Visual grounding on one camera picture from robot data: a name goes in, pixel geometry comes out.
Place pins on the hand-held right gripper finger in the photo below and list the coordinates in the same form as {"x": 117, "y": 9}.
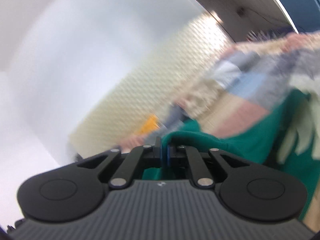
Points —
{"x": 163, "y": 156}
{"x": 169, "y": 155}

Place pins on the green hoodie with cream stripes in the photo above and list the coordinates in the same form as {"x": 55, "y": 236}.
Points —
{"x": 250, "y": 140}

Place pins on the small orange item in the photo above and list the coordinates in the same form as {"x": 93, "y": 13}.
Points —
{"x": 148, "y": 125}

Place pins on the cream quilted headboard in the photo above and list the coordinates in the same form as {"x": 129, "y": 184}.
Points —
{"x": 150, "y": 80}

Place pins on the pastel patchwork blanket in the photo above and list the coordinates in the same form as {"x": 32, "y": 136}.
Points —
{"x": 237, "y": 80}

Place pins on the blue curtain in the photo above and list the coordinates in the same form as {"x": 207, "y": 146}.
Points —
{"x": 295, "y": 0}

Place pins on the wall socket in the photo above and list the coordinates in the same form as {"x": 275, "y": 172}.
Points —
{"x": 241, "y": 10}

